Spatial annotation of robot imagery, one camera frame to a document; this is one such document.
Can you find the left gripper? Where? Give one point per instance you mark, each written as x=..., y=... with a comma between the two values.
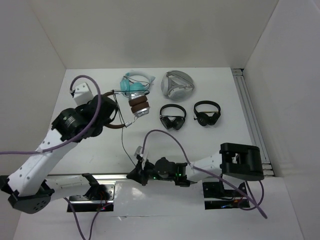
x=82, y=107

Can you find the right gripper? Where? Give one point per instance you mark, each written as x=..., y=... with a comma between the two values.
x=139, y=174

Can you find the brown silver headphones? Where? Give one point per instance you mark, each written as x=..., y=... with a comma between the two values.
x=139, y=106

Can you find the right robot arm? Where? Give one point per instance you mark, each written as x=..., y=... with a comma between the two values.
x=232, y=163

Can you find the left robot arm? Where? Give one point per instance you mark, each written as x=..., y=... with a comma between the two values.
x=30, y=189

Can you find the teal white headphones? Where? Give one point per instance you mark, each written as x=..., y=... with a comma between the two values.
x=129, y=85

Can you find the black headphones centre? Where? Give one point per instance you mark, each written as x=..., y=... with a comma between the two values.
x=174, y=122

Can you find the black headphones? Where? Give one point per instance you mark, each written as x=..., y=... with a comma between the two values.
x=174, y=122
x=205, y=118

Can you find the grey white headphones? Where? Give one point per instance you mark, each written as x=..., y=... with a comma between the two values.
x=177, y=85

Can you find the black headphones right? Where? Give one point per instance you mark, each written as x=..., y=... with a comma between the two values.
x=205, y=118

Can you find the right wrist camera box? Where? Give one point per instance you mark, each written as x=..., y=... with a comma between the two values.
x=142, y=160

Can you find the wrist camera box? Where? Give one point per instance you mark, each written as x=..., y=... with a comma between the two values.
x=82, y=94
x=142, y=160

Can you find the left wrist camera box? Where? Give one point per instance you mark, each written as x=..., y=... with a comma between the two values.
x=82, y=94

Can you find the aluminium rail front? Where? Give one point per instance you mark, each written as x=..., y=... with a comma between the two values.
x=98, y=177

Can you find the aluminium rail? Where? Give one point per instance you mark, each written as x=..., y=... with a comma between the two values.
x=251, y=120
x=98, y=177

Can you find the aluminium rail right side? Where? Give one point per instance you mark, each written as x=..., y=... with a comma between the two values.
x=251, y=120

